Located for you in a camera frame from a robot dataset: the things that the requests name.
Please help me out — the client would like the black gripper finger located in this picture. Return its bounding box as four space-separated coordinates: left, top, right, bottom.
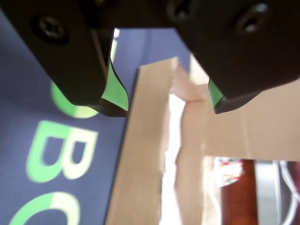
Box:
0 0 130 118

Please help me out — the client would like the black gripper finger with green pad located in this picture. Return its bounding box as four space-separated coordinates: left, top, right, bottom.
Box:
167 0 300 115

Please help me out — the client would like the brown cardboard box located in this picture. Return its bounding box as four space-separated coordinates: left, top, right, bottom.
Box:
105 57 210 225

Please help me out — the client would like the grey WOWROBO mat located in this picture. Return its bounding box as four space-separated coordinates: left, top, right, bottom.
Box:
0 9 195 225

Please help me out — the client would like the reddish brown panel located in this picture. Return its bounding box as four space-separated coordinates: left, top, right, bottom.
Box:
221 158 259 225

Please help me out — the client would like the white cable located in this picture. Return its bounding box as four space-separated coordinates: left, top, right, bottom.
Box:
278 160 300 225

